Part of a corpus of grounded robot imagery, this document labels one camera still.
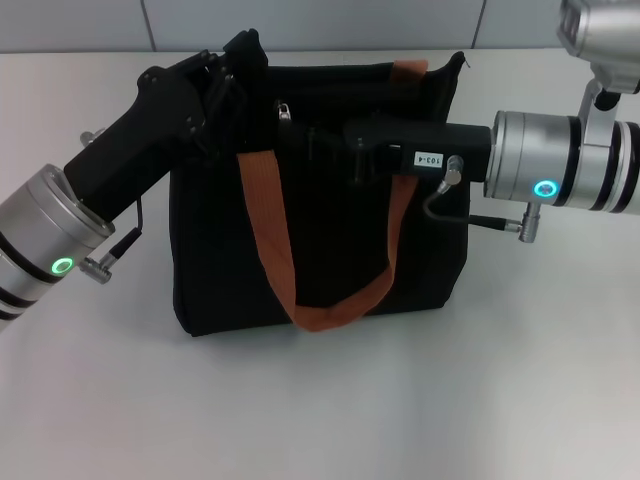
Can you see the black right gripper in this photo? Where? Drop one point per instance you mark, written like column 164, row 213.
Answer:
column 465, row 150

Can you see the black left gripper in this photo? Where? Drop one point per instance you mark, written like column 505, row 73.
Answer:
column 140, row 145

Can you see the silver zipper pull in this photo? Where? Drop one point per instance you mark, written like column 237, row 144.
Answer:
column 284, row 112

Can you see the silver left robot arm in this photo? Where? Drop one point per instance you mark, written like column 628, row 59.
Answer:
column 45, row 235

